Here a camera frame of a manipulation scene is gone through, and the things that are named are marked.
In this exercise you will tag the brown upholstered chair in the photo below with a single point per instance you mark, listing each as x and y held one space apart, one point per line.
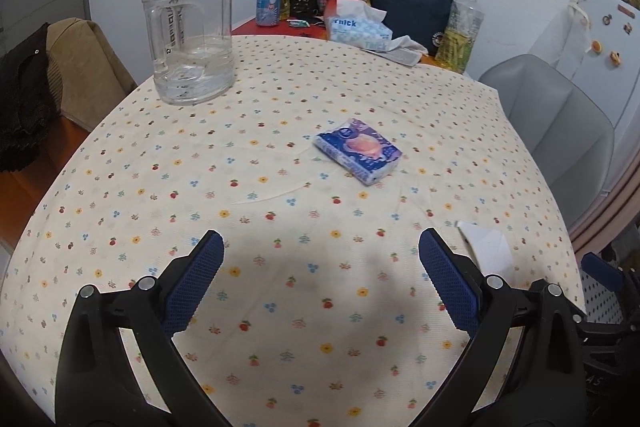
95 67

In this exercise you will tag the dark brown cloth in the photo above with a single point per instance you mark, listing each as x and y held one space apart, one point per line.
25 102

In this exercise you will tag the grey chair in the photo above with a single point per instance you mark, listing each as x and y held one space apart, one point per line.
555 127

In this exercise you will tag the clear plastic water jug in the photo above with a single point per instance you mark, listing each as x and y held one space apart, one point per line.
190 32

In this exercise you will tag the white fridge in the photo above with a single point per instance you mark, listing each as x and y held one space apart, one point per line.
625 97

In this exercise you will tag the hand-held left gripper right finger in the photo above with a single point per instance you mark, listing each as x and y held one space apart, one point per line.
447 282

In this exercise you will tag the blue tissue packet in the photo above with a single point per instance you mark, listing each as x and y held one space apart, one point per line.
357 149

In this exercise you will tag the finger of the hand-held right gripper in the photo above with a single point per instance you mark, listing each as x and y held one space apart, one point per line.
602 271

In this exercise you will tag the red fridge label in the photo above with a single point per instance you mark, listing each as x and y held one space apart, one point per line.
627 12

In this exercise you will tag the white hanging cloth bag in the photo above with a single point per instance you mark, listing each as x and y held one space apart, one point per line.
562 42

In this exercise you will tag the small green packet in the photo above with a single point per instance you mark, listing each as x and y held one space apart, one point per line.
297 23

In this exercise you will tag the yellow duck fridge magnet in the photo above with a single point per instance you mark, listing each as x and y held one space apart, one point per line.
616 58

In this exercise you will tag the navy lunch bag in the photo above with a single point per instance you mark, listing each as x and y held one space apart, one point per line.
410 17

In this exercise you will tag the floral tablecloth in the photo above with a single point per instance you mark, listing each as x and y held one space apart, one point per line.
250 147

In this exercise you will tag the plastic bottle with yellow liquid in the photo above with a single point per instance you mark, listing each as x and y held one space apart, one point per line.
460 37

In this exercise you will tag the orange burger fridge magnet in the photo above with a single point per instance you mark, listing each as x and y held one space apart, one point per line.
596 46

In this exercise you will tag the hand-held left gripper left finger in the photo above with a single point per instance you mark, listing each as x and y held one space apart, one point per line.
197 282

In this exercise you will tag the white paper sheet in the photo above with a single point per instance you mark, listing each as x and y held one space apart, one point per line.
487 247

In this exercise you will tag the white crumpled cloth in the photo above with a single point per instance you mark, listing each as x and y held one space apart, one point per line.
400 49

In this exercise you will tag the white soft tissue pack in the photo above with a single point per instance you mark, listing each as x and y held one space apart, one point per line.
357 27

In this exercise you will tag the blue drink can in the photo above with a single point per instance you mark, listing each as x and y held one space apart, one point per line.
269 7

